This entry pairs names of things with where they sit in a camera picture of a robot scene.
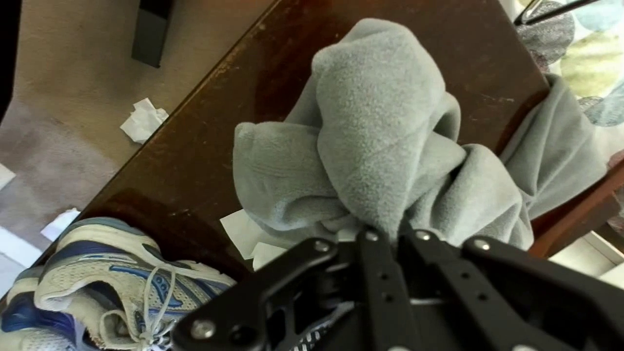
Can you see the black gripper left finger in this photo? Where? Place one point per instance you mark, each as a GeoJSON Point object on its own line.
{"type": "Point", "coordinates": [381, 293]}

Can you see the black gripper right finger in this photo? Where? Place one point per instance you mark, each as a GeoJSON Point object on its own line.
{"type": "Point", "coordinates": [494, 285]}

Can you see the grey fleece cloth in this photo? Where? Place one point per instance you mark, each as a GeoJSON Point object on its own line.
{"type": "Point", "coordinates": [371, 129]}

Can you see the floral bed duvet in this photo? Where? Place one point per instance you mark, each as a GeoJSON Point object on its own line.
{"type": "Point", "coordinates": [596, 59]}

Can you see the white blue sneaker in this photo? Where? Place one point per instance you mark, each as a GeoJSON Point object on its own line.
{"type": "Point", "coordinates": [124, 273]}
{"type": "Point", "coordinates": [30, 318]}

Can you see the crumpled white floor tissue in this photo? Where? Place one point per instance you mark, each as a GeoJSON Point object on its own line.
{"type": "Point", "coordinates": [143, 119]}

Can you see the flat white paper scrap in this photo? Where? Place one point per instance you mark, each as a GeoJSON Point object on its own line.
{"type": "Point", "coordinates": [59, 223]}

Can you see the black rectangular furniture leg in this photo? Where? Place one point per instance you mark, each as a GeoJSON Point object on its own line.
{"type": "Point", "coordinates": [153, 30]}

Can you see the large white paper sheet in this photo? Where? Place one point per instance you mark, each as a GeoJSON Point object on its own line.
{"type": "Point", "coordinates": [15, 256]}

